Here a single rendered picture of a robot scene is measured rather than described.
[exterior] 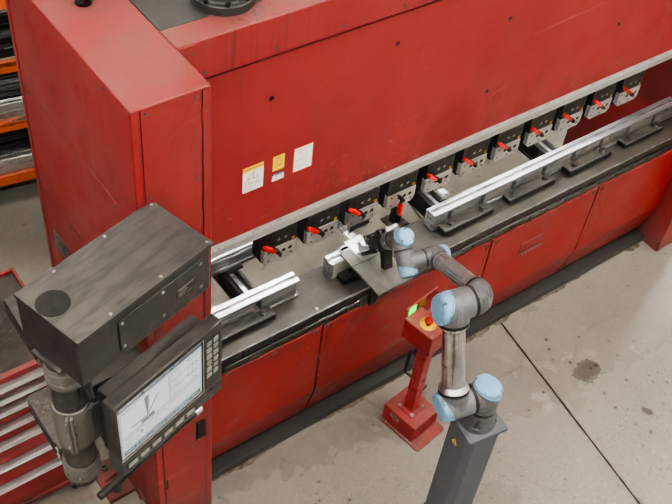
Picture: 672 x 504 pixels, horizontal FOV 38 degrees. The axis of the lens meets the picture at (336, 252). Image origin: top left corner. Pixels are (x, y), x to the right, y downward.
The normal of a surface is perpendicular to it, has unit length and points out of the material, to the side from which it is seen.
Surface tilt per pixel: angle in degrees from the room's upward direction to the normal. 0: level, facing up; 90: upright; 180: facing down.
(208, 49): 90
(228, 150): 90
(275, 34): 90
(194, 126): 90
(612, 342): 0
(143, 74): 0
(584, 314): 0
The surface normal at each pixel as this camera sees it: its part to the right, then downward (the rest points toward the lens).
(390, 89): 0.58, 0.62
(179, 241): 0.10, -0.69
